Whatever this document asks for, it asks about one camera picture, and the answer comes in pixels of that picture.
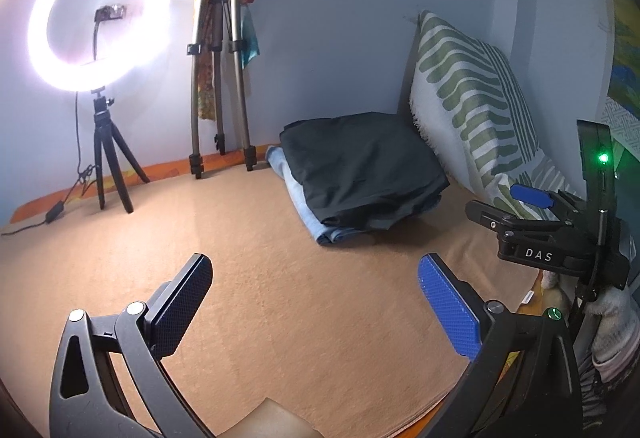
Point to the teal hanging cloth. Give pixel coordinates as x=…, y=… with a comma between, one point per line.
x=250, y=43

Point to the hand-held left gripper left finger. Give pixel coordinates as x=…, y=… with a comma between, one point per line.
x=182, y=303

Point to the small black tripod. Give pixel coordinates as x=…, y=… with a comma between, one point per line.
x=102, y=143

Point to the person's striped clothing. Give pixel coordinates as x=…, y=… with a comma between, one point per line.
x=607, y=393

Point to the person's right forearm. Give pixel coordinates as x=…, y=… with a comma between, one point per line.
x=615, y=323

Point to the black pants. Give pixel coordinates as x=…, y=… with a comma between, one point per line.
x=360, y=163

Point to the green patterned white pillow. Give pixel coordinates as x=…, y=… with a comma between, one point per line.
x=470, y=83

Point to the black gooseneck phone holder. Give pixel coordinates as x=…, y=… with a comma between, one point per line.
x=111, y=12

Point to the beige blanket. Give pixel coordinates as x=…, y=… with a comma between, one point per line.
x=300, y=293

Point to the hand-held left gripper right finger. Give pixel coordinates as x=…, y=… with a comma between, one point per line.
x=450, y=308

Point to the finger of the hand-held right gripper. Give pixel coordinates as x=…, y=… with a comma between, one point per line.
x=490, y=217
x=532, y=195

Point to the colourful wall picture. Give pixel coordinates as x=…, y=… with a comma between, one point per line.
x=625, y=43

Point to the folded light blue cloth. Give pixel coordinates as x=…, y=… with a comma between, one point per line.
x=305, y=213

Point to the orange floral bed sheet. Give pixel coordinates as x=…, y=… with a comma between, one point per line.
x=165, y=168

